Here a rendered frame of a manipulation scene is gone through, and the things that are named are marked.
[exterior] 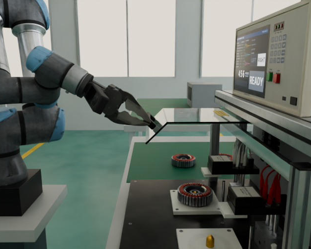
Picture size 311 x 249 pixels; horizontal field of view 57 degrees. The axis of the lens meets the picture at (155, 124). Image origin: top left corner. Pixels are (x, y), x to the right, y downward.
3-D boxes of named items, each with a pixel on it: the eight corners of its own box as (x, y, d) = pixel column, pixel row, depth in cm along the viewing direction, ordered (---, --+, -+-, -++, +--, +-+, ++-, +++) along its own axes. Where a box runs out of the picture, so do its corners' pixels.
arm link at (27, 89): (17, 91, 87) (18, 66, 79) (55, 90, 93) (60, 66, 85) (21, 112, 84) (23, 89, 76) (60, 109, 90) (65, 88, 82)
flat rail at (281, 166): (297, 189, 46) (299, 171, 46) (213, 118, 107) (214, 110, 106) (304, 189, 46) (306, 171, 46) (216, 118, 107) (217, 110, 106)
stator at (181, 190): (181, 208, 87) (181, 197, 86) (174, 192, 98) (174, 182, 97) (217, 206, 88) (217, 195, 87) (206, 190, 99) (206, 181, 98)
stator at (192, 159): (174, 168, 129) (174, 161, 128) (169, 160, 140) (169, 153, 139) (198, 167, 131) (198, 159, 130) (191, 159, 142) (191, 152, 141)
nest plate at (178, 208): (173, 215, 86) (173, 211, 85) (170, 192, 100) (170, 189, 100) (223, 214, 86) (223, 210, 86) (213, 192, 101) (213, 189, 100)
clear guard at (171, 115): (145, 144, 75) (144, 121, 74) (146, 125, 98) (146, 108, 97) (269, 144, 75) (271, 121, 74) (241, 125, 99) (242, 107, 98)
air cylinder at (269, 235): (264, 259, 66) (266, 238, 65) (253, 240, 73) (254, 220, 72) (286, 259, 66) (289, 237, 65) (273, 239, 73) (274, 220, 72)
